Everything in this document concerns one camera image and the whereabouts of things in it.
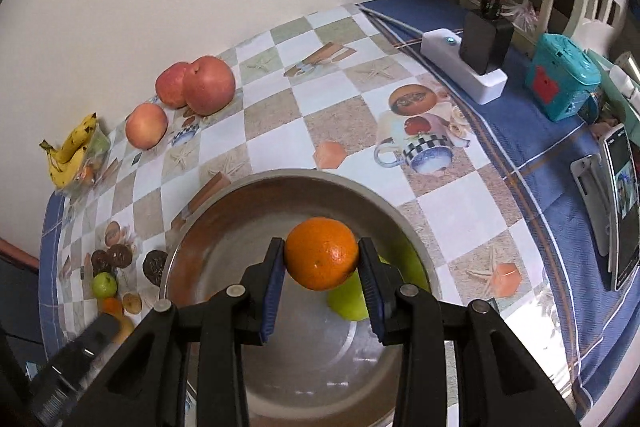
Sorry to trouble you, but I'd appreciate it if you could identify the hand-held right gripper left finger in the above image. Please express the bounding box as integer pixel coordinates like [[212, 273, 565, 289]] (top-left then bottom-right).
[[62, 237, 286, 427]]

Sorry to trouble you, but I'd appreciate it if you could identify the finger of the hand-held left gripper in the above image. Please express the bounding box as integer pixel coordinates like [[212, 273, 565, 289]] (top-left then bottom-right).
[[30, 314, 121, 418]]

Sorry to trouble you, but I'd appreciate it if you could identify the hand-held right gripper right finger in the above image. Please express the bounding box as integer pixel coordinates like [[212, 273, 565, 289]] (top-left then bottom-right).
[[357, 237, 581, 427]]

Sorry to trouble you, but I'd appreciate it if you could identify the green apple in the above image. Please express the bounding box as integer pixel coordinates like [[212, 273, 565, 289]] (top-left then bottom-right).
[[91, 272, 119, 299], [327, 271, 373, 322]]

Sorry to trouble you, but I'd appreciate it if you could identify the round metal bowl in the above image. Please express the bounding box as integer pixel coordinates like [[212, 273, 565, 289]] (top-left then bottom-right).
[[159, 170, 445, 427]]

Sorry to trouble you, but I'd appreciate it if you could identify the checkered printed tablecloth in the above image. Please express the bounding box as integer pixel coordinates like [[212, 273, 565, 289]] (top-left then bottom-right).
[[39, 4, 586, 427]]

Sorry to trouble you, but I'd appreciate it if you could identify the yellow banana bunch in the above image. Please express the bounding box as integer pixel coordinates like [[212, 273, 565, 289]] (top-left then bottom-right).
[[40, 113, 98, 188]]

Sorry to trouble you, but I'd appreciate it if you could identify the red apple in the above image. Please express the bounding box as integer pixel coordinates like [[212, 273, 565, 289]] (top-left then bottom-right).
[[125, 103, 169, 151], [183, 56, 237, 116], [155, 62, 193, 109]]

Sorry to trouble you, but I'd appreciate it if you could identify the blue tablecloth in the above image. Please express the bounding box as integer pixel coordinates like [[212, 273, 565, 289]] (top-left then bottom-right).
[[37, 0, 640, 423]]

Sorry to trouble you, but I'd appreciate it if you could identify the white phone stand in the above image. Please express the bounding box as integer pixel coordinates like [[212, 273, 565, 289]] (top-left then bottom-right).
[[571, 155, 613, 258]]

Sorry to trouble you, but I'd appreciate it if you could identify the white power strip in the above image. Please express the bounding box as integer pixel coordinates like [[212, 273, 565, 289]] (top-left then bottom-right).
[[421, 28, 508, 105]]

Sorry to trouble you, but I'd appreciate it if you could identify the smartphone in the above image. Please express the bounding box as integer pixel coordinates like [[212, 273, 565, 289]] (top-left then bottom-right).
[[600, 124, 640, 292]]

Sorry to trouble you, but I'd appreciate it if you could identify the black power adapter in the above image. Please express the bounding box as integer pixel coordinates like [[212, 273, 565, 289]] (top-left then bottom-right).
[[462, 9, 515, 75]]

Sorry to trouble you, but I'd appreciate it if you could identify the teal toy box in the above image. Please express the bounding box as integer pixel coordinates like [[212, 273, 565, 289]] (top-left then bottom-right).
[[524, 33, 601, 122]]

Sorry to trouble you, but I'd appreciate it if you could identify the pink white flower ornament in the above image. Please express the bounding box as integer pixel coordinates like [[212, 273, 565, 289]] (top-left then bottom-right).
[[502, 0, 538, 28]]

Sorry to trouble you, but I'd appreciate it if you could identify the white plastic item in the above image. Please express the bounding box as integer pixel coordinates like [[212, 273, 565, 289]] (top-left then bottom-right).
[[614, 52, 640, 100]]

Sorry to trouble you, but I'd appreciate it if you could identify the grey power strip cable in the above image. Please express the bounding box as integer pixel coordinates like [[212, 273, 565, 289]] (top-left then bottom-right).
[[357, 4, 426, 52]]

